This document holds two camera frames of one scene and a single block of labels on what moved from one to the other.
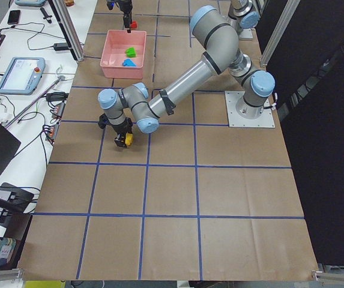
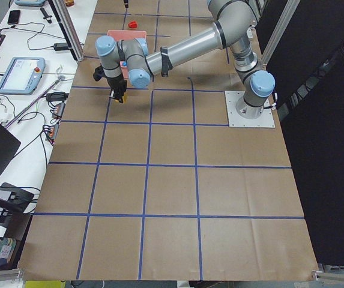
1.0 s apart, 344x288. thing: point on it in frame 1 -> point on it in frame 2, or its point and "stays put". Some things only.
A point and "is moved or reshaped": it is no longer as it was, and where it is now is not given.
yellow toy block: x=129 y=139 is moved or reshaped
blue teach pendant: x=22 y=76 stays put
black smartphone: x=14 y=17 stays put
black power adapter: x=60 y=47 stays put
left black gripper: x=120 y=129 -> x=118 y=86
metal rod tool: x=60 y=78 stays put
